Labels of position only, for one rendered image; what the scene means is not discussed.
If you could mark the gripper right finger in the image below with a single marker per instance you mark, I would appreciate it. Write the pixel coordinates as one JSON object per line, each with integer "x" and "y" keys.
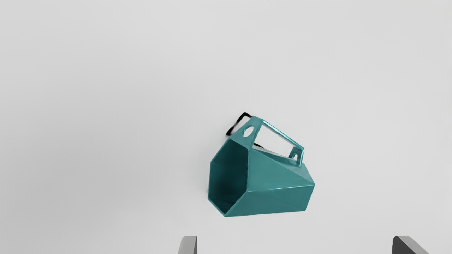
{"x": 406, "y": 247}

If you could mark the teal faceted mug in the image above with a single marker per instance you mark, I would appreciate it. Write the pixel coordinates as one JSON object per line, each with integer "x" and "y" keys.
{"x": 272, "y": 187}

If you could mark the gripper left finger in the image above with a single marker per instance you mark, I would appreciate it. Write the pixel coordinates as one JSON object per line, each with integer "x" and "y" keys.
{"x": 188, "y": 246}

